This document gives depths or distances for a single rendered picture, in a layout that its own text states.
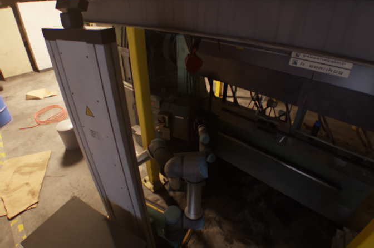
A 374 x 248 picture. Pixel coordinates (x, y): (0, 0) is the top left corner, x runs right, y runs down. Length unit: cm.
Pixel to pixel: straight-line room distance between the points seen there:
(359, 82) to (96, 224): 195
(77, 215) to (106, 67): 90
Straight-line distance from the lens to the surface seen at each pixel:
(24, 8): 722
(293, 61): 185
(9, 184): 315
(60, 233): 128
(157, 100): 212
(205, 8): 105
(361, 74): 181
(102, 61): 65
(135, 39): 149
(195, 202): 123
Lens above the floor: 185
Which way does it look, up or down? 30 degrees down
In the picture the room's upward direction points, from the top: straight up
